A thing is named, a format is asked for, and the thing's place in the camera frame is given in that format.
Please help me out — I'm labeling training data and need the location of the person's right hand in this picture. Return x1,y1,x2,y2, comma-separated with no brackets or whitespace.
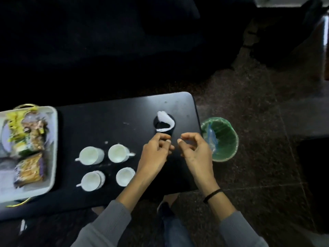
176,132,222,196

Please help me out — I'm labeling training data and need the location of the person's left hand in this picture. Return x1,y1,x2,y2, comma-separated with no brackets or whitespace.
135,132,175,184

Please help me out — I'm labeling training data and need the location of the clear zip bag blue strip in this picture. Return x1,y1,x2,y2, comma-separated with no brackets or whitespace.
205,123,219,153

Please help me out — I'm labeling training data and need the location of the white cup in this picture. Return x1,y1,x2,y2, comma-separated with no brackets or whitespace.
108,144,136,163
115,167,136,187
76,170,106,192
75,146,105,166

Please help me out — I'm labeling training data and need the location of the white paper napkin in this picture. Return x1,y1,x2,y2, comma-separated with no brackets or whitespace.
155,110,175,132

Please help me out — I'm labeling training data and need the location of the white tray with gold handles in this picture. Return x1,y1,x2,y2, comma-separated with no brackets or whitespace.
0,103,58,208

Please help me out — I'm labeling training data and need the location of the green snack packet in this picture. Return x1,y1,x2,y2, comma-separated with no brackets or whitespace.
14,136,47,157

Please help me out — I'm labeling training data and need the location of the yellow snack packet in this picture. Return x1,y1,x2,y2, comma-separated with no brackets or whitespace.
6,109,47,150

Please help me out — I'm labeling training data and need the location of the person's right forearm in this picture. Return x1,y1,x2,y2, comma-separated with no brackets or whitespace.
203,189,269,247

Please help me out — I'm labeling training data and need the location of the person's left forearm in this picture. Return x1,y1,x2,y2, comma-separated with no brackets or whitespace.
71,172,155,247

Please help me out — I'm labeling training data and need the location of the person's right leg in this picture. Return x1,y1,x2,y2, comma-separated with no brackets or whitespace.
157,193,196,247

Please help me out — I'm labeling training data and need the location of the green waste bin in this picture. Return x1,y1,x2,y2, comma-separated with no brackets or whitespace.
200,117,240,163

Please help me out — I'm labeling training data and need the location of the black round holder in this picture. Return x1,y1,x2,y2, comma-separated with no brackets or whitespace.
153,113,176,139

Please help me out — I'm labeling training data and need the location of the black wrist band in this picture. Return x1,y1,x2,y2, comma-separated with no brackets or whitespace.
203,188,223,204

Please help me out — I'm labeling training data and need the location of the black table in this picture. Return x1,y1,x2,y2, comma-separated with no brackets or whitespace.
0,92,202,222

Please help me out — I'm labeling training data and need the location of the black sofa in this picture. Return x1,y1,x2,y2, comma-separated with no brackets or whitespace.
0,0,255,108

